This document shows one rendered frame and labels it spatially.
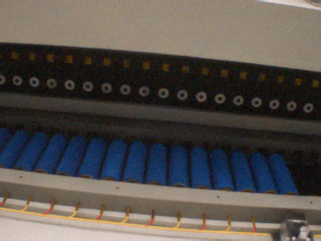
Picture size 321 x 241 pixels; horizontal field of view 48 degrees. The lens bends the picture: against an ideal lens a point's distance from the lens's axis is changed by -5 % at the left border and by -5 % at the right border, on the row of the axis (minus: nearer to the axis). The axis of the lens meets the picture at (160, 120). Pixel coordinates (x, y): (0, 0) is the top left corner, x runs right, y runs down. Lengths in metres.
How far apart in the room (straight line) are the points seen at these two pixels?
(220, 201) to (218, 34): 0.13
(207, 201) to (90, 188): 0.09
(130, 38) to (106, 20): 0.02
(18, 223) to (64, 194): 0.04
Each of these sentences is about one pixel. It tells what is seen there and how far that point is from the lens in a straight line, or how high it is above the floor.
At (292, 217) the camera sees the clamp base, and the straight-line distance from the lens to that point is 0.31.
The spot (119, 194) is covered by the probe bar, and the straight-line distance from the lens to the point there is 0.31.
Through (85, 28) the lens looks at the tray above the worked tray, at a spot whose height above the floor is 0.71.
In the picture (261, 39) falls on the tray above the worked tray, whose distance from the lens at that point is 0.27.
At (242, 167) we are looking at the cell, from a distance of 0.37.
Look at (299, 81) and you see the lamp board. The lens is 0.42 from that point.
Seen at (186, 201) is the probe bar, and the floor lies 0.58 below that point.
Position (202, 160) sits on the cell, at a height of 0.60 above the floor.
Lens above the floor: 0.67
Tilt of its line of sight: 6 degrees down
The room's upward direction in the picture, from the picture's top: 5 degrees clockwise
